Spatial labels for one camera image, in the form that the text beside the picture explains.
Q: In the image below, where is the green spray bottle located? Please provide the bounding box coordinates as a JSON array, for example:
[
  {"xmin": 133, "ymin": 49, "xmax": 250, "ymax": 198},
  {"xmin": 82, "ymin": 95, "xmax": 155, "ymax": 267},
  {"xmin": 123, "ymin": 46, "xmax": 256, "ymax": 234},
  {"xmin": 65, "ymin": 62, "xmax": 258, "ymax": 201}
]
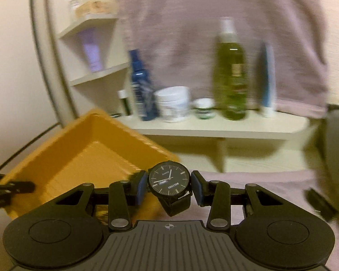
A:
[{"xmin": 213, "ymin": 16, "xmax": 248, "ymax": 119}]

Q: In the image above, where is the black cable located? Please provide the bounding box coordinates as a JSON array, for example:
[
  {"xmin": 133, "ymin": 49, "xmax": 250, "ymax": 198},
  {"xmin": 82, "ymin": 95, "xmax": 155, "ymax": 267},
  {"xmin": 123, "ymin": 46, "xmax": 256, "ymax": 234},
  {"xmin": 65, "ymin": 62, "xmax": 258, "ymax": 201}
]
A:
[{"xmin": 0, "ymin": 121, "xmax": 63, "ymax": 173}]

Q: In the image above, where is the white dropper bottle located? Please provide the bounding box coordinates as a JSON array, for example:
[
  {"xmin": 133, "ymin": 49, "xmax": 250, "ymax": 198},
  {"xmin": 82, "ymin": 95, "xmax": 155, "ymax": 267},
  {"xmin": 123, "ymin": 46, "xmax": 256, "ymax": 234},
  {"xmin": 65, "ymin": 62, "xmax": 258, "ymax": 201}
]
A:
[{"xmin": 68, "ymin": 0, "xmax": 80, "ymax": 18}]

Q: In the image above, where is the pink cloth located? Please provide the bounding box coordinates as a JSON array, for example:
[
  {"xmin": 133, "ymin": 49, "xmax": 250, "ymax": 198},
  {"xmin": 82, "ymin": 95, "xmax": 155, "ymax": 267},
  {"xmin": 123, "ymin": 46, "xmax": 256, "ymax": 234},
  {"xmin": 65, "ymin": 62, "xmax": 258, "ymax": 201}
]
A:
[{"xmin": 199, "ymin": 169, "xmax": 339, "ymax": 233}]

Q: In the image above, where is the white corner shelf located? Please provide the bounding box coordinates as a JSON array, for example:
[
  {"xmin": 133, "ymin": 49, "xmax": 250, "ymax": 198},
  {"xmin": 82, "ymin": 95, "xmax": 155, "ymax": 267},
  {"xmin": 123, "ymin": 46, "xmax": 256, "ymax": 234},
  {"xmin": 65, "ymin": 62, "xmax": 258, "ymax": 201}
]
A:
[{"xmin": 57, "ymin": 14, "xmax": 131, "ymax": 87}]

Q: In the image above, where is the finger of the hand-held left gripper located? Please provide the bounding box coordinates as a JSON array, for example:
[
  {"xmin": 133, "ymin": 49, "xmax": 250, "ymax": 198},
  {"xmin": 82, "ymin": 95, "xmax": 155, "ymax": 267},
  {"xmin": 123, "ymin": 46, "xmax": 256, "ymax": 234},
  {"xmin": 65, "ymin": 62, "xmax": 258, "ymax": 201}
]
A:
[{"xmin": 0, "ymin": 169, "xmax": 36, "ymax": 212}]

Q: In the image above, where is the small green white jar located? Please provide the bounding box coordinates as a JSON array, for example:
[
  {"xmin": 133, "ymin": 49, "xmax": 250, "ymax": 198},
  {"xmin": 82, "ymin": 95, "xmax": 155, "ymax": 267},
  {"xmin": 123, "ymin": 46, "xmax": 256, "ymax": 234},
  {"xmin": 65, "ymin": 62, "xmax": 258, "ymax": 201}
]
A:
[{"xmin": 194, "ymin": 98, "xmax": 216, "ymax": 119}]

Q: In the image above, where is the black wristwatch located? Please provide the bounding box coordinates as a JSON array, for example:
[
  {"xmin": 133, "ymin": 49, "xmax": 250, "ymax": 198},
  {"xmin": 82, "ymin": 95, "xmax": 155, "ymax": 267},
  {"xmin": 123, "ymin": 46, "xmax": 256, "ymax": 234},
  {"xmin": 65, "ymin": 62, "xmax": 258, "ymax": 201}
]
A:
[{"xmin": 148, "ymin": 161, "xmax": 193, "ymax": 217}]

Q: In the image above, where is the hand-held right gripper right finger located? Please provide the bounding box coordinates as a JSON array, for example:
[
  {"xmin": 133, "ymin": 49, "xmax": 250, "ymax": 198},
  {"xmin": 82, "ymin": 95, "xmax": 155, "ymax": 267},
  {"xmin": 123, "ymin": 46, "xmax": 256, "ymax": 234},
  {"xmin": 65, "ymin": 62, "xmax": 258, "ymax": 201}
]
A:
[{"xmin": 191, "ymin": 170, "xmax": 284, "ymax": 230}]

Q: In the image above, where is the small dark bottle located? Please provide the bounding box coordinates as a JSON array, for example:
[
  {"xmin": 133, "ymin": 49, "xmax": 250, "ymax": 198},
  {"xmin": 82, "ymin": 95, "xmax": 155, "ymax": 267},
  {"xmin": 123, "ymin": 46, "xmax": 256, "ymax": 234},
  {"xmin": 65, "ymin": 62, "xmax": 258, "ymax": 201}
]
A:
[{"xmin": 118, "ymin": 89, "xmax": 132, "ymax": 117}]

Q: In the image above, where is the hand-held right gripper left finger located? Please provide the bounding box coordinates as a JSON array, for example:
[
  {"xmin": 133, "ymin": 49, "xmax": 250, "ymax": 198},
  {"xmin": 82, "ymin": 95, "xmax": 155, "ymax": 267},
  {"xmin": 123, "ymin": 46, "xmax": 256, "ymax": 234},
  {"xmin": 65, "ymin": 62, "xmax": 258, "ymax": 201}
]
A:
[{"xmin": 55, "ymin": 171, "xmax": 148, "ymax": 230}]

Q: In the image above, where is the blue spray bottle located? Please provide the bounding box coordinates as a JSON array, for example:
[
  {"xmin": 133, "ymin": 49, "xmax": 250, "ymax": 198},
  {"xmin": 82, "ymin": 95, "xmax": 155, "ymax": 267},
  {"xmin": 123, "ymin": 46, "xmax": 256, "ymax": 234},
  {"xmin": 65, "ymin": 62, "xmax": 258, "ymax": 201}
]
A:
[{"xmin": 128, "ymin": 49, "xmax": 156, "ymax": 122}]

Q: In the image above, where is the grey curved frame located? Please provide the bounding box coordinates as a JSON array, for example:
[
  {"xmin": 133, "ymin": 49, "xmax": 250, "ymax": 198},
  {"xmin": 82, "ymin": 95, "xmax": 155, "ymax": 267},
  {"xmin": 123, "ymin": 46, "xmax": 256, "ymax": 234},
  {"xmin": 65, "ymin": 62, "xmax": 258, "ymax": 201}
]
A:
[{"xmin": 30, "ymin": 0, "xmax": 77, "ymax": 129}]

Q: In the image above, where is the tan cardboard box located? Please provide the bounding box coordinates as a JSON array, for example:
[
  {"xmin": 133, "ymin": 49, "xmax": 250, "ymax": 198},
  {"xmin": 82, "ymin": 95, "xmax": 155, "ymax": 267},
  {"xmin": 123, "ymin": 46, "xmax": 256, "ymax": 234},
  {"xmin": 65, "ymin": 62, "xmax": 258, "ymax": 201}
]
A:
[{"xmin": 75, "ymin": 0, "xmax": 118, "ymax": 18}]

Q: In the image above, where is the dark grey object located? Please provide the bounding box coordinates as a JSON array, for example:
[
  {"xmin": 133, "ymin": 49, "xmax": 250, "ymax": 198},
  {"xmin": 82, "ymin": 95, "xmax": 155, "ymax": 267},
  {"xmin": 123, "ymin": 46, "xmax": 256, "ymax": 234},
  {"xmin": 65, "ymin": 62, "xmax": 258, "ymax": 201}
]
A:
[{"xmin": 304, "ymin": 101, "xmax": 339, "ymax": 222}]

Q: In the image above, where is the pink hanging towel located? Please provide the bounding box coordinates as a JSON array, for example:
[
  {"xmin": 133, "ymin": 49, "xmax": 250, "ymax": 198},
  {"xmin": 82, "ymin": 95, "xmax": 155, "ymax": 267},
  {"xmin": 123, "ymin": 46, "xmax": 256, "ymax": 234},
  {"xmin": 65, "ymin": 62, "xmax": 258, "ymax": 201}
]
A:
[{"xmin": 111, "ymin": 0, "xmax": 329, "ymax": 117}]

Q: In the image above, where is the orange tray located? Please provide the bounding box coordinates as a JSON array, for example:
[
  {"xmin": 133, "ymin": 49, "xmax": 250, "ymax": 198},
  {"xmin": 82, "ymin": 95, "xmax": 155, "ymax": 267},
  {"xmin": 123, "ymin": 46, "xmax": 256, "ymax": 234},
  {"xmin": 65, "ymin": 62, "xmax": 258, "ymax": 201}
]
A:
[{"xmin": 0, "ymin": 108, "xmax": 179, "ymax": 221}]

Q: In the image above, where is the blue white tube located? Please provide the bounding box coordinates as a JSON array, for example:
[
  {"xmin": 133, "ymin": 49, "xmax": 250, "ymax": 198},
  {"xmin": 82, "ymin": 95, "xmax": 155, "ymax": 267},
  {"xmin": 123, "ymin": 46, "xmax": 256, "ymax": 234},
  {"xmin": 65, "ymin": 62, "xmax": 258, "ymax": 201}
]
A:
[{"xmin": 259, "ymin": 42, "xmax": 277, "ymax": 118}]

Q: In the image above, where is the purple tube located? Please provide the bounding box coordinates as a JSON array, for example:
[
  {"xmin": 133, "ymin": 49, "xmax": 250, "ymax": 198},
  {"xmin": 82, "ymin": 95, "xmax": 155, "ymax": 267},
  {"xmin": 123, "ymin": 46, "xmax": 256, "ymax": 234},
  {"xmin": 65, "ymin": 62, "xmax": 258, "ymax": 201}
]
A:
[{"xmin": 77, "ymin": 29, "xmax": 104, "ymax": 73}]

